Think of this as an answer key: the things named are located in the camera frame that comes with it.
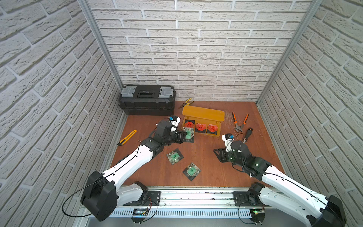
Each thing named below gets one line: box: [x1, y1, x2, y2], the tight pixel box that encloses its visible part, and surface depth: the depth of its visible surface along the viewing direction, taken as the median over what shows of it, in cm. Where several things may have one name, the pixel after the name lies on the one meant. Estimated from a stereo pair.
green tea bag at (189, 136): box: [182, 126, 195, 143], surface depth 81 cm
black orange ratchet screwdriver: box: [242, 127, 254, 144], surface depth 100 cm
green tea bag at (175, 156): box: [166, 148, 184, 166], surface depth 91 cm
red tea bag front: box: [194, 122, 207, 134], surface depth 105 cm
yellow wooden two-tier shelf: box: [181, 104, 225, 137], surface depth 100 cm
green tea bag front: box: [181, 162, 202, 182], surface depth 85 cm
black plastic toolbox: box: [118, 84, 177, 116], surface depth 102 cm
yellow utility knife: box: [117, 129, 138, 146], surface depth 98 cm
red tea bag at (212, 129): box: [207, 123, 218, 135], surface depth 102 cm
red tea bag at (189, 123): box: [183, 119, 196, 129], surface depth 106 cm
